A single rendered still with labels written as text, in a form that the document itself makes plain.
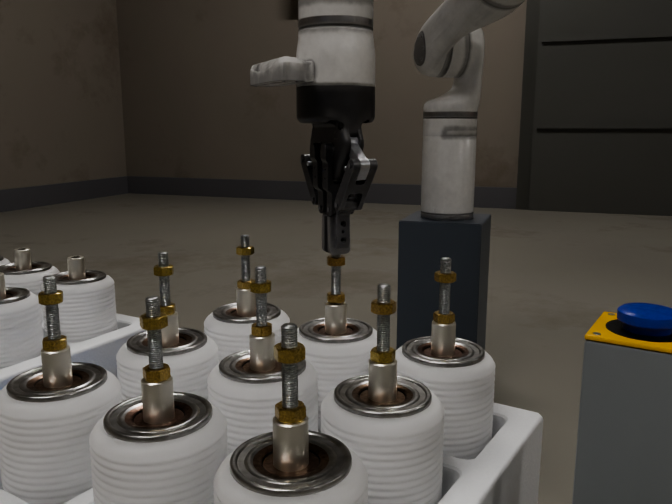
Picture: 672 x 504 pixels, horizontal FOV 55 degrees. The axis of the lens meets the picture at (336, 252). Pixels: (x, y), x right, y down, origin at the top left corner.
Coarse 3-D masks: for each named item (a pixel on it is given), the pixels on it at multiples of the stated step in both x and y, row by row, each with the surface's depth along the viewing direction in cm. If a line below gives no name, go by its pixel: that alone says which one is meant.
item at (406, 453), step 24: (336, 408) 48; (432, 408) 48; (336, 432) 47; (360, 432) 46; (384, 432) 45; (408, 432) 46; (432, 432) 47; (360, 456) 46; (384, 456) 46; (408, 456) 46; (432, 456) 47; (384, 480) 46; (408, 480) 46; (432, 480) 48
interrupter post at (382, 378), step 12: (396, 360) 49; (372, 372) 49; (384, 372) 48; (396, 372) 49; (372, 384) 49; (384, 384) 48; (396, 384) 49; (372, 396) 49; (384, 396) 49; (396, 396) 50
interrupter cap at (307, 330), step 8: (312, 320) 68; (320, 320) 68; (352, 320) 68; (360, 320) 68; (304, 328) 66; (312, 328) 66; (320, 328) 67; (352, 328) 66; (360, 328) 66; (368, 328) 66; (304, 336) 64; (312, 336) 63; (320, 336) 63; (328, 336) 63; (336, 336) 63; (344, 336) 63; (352, 336) 63; (360, 336) 63; (368, 336) 64
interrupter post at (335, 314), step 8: (328, 304) 65; (336, 304) 65; (344, 304) 65; (328, 312) 64; (336, 312) 64; (344, 312) 65; (328, 320) 65; (336, 320) 64; (344, 320) 65; (328, 328) 65; (336, 328) 65; (344, 328) 65
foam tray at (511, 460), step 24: (504, 408) 64; (504, 432) 59; (528, 432) 59; (480, 456) 55; (504, 456) 55; (528, 456) 59; (0, 480) 54; (456, 480) 53; (480, 480) 51; (504, 480) 53; (528, 480) 60
